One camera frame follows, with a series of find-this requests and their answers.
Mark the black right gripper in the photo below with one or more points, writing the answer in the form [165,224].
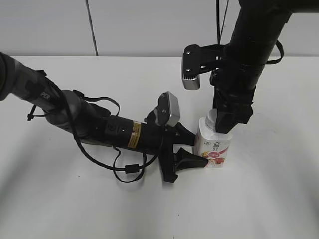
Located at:
[232,100]

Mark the white yili changqing bottle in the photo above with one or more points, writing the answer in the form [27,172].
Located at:
[211,145]

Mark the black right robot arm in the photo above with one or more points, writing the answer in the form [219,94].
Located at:
[257,29]

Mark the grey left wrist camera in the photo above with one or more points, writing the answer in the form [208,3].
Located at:
[167,111]

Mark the white bottle cap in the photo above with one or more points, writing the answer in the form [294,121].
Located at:
[210,119]

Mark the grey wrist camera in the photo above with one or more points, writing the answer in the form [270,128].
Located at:
[197,60]
[167,111]

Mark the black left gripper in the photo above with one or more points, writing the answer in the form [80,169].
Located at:
[182,159]

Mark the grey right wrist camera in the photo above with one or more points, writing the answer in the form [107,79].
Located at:
[197,60]

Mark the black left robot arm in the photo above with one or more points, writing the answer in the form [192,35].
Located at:
[160,137]

